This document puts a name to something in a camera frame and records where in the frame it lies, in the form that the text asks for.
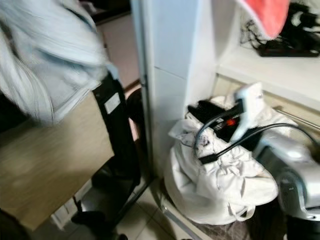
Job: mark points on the white cabinet side panel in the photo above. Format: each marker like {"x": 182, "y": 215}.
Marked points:
{"x": 180, "y": 65}

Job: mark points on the black table leg frame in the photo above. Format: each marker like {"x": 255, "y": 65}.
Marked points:
{"x": 122, "y": 135}

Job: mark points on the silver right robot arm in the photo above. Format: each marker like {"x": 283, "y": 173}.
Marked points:
{"x": 290, "y": 170}

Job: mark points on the white power strip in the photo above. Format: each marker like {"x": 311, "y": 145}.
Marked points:
{"x": 67, "y": 207}

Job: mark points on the white cabinet shelf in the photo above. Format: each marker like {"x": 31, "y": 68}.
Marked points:
{"x": 275, "y": 75}

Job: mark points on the white fabric laundry bag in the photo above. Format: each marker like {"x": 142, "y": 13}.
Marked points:
{"x": 210, "y": 185}

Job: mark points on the coral pink cloth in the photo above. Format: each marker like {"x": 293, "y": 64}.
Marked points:
{"x": 267, "y": 15}

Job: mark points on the light wooden table top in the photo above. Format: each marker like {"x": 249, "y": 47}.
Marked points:
{"x": 50, "y": 165}

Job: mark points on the light blue striped shirt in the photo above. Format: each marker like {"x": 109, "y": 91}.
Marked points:
{"x": 52, "y": 55}

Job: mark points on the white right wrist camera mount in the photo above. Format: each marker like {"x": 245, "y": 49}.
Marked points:
{"x": 250, "y": 100}

